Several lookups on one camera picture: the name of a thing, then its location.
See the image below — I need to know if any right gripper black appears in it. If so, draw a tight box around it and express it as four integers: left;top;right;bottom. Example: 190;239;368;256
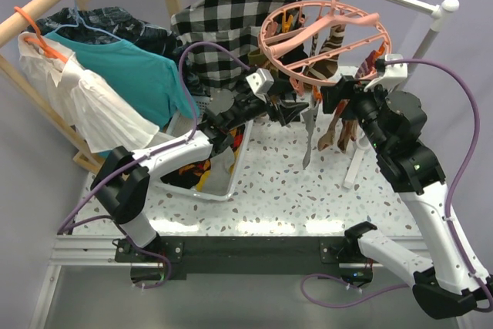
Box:
320;74;394;153

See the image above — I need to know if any grey yellow sock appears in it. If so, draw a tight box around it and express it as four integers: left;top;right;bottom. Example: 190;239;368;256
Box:
301;103;318;170

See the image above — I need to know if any argyle orange brown sock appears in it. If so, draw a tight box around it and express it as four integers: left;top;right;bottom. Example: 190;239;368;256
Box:
337;119;357;153

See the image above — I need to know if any pink round clip hanger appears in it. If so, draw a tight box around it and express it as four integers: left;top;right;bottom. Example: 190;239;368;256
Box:
258;0;392;96

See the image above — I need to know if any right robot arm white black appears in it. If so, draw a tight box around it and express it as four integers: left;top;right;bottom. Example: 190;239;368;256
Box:
320;76;492;320

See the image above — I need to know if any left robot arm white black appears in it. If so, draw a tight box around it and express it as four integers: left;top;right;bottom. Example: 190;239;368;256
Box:
90;88;308;261

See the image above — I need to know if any light blue hanger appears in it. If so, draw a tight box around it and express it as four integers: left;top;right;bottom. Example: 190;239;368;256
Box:
55;0;122;41

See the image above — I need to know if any orange clothes hanger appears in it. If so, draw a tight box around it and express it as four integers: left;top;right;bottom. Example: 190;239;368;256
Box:
14;6;68;63

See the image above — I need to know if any olive striped hanging sock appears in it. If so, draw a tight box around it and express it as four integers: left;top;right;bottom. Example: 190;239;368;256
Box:
247;49;278;78

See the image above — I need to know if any white laundry basket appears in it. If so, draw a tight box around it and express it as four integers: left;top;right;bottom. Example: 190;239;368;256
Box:
155;121;253;201

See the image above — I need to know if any black white checked shirt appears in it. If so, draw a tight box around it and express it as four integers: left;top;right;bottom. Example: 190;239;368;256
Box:
170;0;300;96

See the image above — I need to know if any black red yellow argyle sock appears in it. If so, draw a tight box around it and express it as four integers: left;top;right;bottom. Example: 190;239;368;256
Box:
160;125;246;191

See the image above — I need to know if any teal cloth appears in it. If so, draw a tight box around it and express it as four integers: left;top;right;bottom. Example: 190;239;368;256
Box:
45;32;199;130

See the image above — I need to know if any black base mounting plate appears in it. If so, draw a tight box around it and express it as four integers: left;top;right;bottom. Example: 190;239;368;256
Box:
114;235;374;283

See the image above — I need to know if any white ruffled blouse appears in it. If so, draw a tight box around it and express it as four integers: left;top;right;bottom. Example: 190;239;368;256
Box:
18;32;172;153

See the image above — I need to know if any dark patterned garment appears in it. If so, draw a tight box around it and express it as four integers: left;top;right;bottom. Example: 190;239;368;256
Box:
35;6;185;69

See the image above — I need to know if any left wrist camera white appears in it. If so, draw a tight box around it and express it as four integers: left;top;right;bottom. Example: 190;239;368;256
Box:
246;69;274;95

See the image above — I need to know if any white rack foot bracket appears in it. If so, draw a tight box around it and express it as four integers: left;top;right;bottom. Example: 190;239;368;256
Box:
343;136;371;189

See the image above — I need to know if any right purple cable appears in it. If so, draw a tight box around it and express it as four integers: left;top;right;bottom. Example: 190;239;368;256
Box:
300;58;493;313

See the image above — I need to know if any purple cable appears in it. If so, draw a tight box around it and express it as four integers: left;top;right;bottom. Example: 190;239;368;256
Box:
56;42;251;291
300;58;493;313

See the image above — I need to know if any metal clothes rail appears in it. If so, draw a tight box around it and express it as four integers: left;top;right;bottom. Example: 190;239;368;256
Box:
385;0;460;59

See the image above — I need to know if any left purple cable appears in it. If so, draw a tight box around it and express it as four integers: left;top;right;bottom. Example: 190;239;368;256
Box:
56;42;251;291

